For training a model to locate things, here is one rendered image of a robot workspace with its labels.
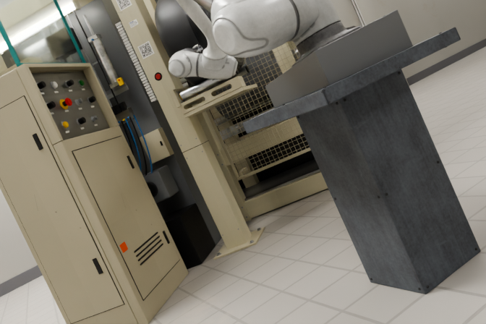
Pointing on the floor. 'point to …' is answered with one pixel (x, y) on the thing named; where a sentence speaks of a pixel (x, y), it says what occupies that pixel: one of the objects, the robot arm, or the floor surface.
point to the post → (205, 178)
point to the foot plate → (241, 244)
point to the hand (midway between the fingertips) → (196, 48)
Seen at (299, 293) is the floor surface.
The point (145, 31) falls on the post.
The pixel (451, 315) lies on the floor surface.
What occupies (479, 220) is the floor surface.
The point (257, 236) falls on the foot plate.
